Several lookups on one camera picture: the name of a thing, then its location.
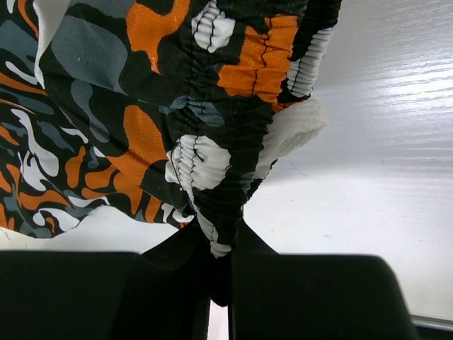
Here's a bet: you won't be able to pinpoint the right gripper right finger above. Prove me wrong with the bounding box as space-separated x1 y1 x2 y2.
228 222 419 340

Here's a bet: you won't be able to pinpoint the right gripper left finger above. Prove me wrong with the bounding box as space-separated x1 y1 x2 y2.
1 223 210 339

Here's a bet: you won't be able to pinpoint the orange camouflage shorts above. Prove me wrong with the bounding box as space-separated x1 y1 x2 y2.
0 0 344 259

